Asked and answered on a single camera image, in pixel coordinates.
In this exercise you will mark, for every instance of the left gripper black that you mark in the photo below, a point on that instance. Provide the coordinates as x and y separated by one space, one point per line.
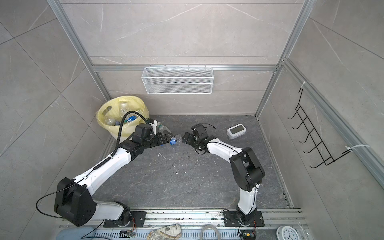
161 140

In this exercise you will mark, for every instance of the crushed clear bottle blue band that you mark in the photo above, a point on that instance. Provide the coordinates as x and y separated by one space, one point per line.
130 119

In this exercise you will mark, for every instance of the white wire mesh basket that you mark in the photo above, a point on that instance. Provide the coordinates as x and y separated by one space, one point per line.
178 80

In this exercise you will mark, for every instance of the black wire hook rack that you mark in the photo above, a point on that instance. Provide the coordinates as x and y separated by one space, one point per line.
314 136

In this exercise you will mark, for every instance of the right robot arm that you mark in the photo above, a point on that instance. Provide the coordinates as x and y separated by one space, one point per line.
247 170

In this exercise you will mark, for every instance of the blue grey cushion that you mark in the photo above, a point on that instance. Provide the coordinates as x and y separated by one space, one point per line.
74 234

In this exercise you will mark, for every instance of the patterned cloth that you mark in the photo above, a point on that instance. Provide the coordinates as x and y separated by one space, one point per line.
171 232

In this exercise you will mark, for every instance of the small clear bottle white cap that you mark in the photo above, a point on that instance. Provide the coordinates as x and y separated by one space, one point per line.
175 140

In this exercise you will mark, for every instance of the white digital clock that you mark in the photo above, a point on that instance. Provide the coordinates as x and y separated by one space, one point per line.
236 131

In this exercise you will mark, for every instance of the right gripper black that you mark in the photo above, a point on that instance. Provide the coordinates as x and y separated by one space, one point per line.
189 141

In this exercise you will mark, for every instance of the white round analog clock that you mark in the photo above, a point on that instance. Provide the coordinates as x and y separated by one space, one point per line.
287 233

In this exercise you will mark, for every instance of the white tape roll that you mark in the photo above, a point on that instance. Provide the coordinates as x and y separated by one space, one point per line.
209 232

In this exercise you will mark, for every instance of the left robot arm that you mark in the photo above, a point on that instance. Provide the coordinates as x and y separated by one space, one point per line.
74 197

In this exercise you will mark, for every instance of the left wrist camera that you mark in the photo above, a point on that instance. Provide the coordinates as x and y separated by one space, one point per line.
154 125

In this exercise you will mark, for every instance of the white bin with yellow liner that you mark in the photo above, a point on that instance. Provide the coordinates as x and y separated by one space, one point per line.
110 115

